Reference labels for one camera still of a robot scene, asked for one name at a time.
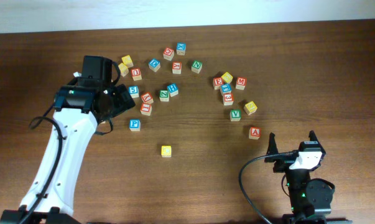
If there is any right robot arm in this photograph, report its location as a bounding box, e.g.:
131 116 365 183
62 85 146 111
265 131 352 223

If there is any red E block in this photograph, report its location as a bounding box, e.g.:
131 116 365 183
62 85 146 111
213 77 223 90

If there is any red Y block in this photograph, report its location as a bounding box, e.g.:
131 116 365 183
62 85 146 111
141 92 154 105

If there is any blue P block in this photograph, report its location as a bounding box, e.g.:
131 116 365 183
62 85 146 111
129 119 141 131

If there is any red M block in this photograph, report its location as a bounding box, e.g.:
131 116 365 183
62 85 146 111
236 77 247 90

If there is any yellow block upper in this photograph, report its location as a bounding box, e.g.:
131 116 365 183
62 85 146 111
121 55 134 68

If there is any blue 5 block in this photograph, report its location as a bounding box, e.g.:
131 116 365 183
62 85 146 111
128 86 140 98

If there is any red Q block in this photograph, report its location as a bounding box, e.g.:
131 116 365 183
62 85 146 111
163 47 175 61

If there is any yellow block lower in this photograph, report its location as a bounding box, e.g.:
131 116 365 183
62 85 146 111
118 63 129 77

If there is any yellow C block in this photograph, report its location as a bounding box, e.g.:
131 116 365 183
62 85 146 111
161 146 172 158

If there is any yellow 8 block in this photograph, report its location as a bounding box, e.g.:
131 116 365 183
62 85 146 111
221 72 233 84

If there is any blue X block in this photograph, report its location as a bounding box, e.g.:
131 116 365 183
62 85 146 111
176 42 187 55

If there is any green V block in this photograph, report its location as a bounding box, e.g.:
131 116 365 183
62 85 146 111
230 110 241 122

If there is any blue D block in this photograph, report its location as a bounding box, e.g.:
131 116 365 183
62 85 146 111
149 58 160 72

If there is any blue H block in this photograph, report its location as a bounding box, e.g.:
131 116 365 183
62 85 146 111
167 83 178 97

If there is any yellow S block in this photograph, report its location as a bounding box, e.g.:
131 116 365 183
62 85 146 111
244 101 257 115

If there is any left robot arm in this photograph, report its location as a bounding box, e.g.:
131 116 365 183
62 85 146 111
0 55 136 223

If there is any green Z block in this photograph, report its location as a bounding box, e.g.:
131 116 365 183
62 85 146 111
159 90 170 102

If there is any red 3 block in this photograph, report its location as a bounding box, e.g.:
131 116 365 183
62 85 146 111
223 93 234 106

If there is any green N block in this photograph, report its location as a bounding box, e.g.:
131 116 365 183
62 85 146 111
192 60 203 73

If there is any red A block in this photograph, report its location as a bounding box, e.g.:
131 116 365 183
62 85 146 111
248 127 261 139

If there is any red U block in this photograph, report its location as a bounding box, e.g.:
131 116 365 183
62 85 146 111
131 68 142 81

